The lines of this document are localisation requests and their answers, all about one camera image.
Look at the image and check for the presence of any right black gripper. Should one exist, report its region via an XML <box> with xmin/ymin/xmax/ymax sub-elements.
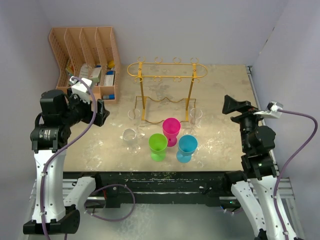
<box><xmin>222</xmin><ymin>94</ymin><xmax>270</xmax><ymax>151</ymax></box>

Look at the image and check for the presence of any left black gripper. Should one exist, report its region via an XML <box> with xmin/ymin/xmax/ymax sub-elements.
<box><xmin>61</xmin><ymin>88</ymin><xmax>109</xmax><ymax>127</ymax></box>

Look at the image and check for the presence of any tall clear flute glass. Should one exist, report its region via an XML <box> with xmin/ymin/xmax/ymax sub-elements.
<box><xmin>127</xmin><ymin>108</ymin><xmax>145</xmax><ymax>139</ymax></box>

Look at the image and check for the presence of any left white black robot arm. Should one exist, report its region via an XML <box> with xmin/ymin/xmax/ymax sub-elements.
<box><xmin>23</xmin><ymin>89</ymin><xmax>110</xmax><ymax>235</ymax></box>

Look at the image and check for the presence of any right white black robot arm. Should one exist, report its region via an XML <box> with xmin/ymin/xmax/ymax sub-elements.
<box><xmin>222</xmin><ymin>95</ymin><xmax>298</xmax><ymax>240</ymax></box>

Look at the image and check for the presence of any short clear wine glass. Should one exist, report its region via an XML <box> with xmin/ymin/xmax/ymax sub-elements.
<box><xmin>122</xmin><ymin>128</ymin><xmax>141</xmax><ymax>156</ymax></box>

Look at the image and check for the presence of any blue capped small bottle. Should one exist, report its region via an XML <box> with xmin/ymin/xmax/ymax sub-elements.
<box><xmin>102</xmin><ymin>94</ymin><xmax>115</xmax><ymax>101</ymax></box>

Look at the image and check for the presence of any white blue box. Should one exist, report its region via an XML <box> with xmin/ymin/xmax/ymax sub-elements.
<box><xmin>103</xmin><ymin>70</ymin><xmax>116</xmax><ymax>87</ymax></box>

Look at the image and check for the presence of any white medicine box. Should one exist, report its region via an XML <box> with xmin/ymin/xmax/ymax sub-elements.
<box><xmin>89</xmin><ymin>65</ymin><xmax>102</xmax><ymax>83</ymax></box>

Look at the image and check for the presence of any white paper card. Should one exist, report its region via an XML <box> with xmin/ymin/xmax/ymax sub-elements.
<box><xmin>79</xmin><ymin>63</ymin><xmax>92</xmax><ymax>79</ymax></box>

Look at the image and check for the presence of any yellow bottle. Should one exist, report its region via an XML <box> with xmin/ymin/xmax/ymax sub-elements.
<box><xmin>107</xmin><ymin>60</ymin><xmax>115</xmax><ymax>69</ymax></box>

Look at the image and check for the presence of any colourful booklet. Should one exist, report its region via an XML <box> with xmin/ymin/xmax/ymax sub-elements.
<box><xmin>65</xmin><ymin>58</ymin><xmax>75</xmax><ymax>77</ymax></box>

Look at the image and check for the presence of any blue plastic goblet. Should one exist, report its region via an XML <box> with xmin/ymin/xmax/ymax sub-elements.
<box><xmin>176</xmin><ymin>134</ymin><xmax>198</xmax><ymax>164</ymax></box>

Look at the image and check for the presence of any pink plastic goblet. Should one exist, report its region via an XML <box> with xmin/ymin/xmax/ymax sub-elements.
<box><xmin>162</xmin><ymin>117</ymin><xmax>181</xmax><ymax>147</ymax></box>

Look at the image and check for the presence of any green plastic goblet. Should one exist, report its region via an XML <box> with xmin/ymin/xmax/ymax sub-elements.
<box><xmin>148</xmin><ymin>133</ymin><xmax>168</xmax><ymax>162</ymax></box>

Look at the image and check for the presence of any peach plastic file organizer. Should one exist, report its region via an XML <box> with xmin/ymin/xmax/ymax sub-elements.
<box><xmin>48</xmin><ymin>26</ymin><xmax>122</xmax><ymax>105</ymax></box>

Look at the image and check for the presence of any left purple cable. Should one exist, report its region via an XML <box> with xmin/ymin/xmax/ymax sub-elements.
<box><xmin>41</xmin><ymin>76</ymin><xmax>98</xmax><ymax>240</ymax></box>

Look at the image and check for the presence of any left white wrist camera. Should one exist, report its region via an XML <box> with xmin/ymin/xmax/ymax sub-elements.
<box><xmin>69</xmin><ymin>76</ymin><xmax>94</xmax><ymax>104</ymax></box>

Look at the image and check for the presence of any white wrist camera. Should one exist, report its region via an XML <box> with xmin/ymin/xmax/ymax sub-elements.
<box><xmin>69</xmin><ymin>76</ymin><xmax>94</xmax><ymax>104</ymax></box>
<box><xmin>253</xmin><ymin>101</ymin><xmax>283</xmax><ymax>119</ymax></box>

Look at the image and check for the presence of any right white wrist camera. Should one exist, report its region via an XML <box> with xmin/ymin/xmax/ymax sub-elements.
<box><xmin>253</xmin><ymin>101</ymin><xmax>283</xmax><ymax>119</ymax></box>

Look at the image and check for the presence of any gold wire glass rack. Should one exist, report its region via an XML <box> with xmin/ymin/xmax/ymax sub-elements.
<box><xmin>126</xmin><ymin>56</ymin><xmax>209</xmax><ymax>125</ymax></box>

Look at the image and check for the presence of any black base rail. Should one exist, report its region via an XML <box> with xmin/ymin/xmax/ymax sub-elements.
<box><xmin>63</xmin><ymin>171</ymin><xmax>241</xmax><ymax>211</ymax></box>

